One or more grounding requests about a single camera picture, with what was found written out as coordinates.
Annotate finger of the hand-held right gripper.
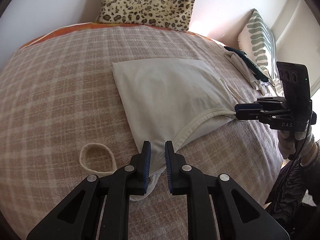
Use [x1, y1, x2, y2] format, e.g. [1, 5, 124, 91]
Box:
[234, 97, 288, 112]
[235, 110, 291, 125]

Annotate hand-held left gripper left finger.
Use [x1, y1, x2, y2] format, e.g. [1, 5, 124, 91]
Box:
[26, 141, 152, 240]

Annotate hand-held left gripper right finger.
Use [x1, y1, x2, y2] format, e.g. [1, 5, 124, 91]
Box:
[164, 141, 288, 240]

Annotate white camisole top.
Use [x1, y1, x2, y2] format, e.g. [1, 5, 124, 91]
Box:
[79, 57, 240, 202]

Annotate person's right forearm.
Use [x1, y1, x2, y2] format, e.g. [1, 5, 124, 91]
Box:
[299, 136, 320, 168]

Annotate person's right hand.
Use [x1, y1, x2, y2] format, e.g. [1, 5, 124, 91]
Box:
[279, 127, 314, 159]

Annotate dark teal printed folded cloth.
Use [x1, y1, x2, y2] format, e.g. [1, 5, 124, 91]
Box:
[223, 46, 270, 82]

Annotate white folded garment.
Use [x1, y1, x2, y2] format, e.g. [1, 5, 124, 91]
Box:
[223, 51, 275, 95]

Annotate green striped white pillow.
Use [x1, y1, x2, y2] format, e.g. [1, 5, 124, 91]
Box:
[237, 8, 282, 87]

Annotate dark patterned pants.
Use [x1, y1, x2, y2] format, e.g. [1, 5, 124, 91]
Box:
[265, 155, 320, 240]

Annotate beige plaid blanket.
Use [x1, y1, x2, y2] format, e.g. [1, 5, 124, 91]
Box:
[0, 25, 288, 240]

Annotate orange bedsheet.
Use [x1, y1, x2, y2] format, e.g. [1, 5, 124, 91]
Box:
[20, 22, 225, 49]

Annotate leopard print cushion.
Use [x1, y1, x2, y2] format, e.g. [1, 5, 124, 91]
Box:
[97, 0, 199, 33]

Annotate black cable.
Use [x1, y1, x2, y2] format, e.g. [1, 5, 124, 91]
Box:
[290, 116, 314, 160]

